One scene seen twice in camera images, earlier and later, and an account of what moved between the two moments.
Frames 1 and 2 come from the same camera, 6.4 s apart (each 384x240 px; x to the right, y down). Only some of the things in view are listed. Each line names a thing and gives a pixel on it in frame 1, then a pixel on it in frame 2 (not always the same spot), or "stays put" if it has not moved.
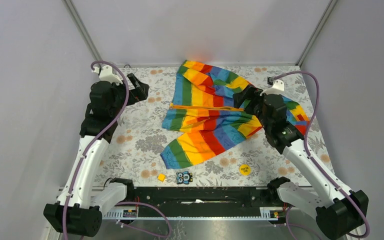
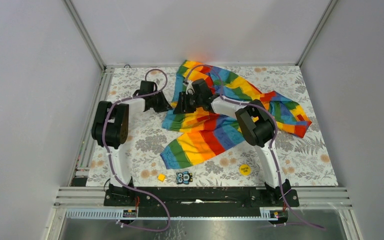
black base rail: (200, 201) stays put
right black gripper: (251, 93) -> (182, 108)
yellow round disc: (244, 169) stays put
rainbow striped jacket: (202, 100) stays put
